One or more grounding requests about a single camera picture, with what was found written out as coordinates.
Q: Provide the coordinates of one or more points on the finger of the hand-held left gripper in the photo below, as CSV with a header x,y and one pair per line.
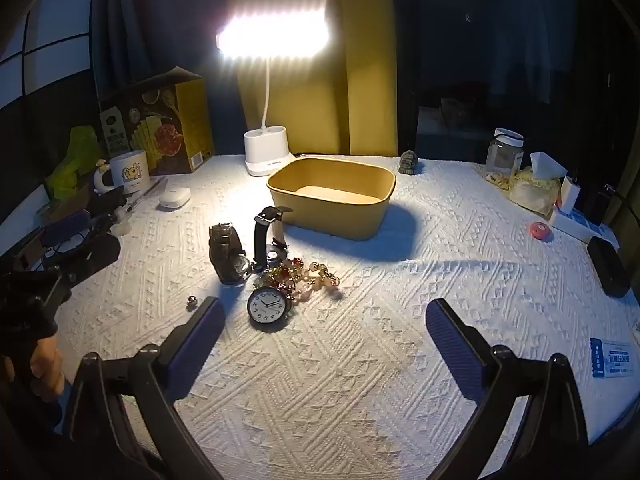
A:
x,y
67,227
92,257

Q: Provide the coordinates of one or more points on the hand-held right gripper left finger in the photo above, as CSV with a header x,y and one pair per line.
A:
x,y
195,345

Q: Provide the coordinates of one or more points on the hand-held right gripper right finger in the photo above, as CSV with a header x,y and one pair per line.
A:
x,y
457,347

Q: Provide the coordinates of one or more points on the small round black clock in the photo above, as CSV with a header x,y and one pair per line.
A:
x,y
267,306

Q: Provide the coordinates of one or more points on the yellow storage bin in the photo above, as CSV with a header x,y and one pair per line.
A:
x,y
330,197

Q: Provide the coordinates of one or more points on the person's left hand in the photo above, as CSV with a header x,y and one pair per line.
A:
x,y
46,367

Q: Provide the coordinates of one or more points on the green plastic bag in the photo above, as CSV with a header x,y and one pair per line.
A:
x,y
70,160

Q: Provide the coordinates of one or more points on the white cartoon mug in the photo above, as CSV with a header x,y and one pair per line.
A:
x,y
129,172

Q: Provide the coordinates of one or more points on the pen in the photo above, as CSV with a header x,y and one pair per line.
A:
x,y
146,193

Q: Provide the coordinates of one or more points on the white earbuds case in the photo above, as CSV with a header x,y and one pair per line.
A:
x,y
174,198

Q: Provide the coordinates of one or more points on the white textured tablecloth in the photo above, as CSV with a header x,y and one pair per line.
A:
x,y
350,370

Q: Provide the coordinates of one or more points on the printed cardboard box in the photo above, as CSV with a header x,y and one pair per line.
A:
x,y
165,125

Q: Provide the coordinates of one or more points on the small red round object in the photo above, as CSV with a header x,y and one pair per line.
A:
x,y
540,230

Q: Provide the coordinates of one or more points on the blue and white packet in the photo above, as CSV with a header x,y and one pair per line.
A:
x,y
611,357

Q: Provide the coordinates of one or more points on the black oblong case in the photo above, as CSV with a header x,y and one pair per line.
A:
x,y
607,265

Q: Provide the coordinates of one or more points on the white and blue box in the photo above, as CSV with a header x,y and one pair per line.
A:
x,y
575,221

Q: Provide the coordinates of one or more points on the yellow tissue pack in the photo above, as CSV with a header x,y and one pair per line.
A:
x,y
532,190

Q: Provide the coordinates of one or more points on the small stone figurine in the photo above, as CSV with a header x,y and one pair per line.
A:
x,y
409,163

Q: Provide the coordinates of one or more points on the clear plastic jar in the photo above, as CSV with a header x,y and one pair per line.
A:
x,y
504,157

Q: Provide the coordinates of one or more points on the dark blue curtain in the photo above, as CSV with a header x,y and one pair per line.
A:
x,y
122,35

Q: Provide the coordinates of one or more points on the white desk lamp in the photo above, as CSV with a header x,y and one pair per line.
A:
x,y
265,155

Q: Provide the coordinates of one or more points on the yellow curtain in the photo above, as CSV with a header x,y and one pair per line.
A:
x,y
365,70

